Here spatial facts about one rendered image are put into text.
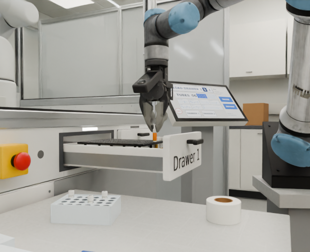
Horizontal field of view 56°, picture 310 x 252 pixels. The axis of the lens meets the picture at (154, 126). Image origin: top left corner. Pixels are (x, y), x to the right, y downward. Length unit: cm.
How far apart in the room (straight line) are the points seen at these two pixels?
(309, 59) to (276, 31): 355
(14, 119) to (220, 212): 52
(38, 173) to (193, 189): 111
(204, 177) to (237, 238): 125
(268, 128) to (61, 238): 77
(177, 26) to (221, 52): 173
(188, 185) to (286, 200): 95
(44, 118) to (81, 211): 32
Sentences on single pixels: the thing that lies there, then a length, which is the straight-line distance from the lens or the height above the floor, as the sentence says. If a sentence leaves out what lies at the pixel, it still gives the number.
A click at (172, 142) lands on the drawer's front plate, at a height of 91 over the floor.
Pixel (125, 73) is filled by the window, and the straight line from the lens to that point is 124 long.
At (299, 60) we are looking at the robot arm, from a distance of 67.
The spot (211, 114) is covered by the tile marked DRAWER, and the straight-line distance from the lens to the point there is 169.
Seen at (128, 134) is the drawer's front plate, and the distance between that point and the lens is 117.
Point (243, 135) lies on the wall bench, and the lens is 373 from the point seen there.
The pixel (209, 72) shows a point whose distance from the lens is 252.
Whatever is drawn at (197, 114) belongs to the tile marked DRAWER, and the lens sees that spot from 163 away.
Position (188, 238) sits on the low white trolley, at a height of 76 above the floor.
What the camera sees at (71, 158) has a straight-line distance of 88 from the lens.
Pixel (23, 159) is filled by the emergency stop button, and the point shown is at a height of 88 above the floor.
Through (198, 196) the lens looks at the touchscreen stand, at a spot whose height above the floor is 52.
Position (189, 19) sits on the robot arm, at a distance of 81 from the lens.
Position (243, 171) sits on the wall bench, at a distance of 378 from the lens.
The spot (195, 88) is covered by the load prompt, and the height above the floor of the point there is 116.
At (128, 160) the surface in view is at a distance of 77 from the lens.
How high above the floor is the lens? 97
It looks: 1 degrees down
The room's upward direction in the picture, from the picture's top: straight up
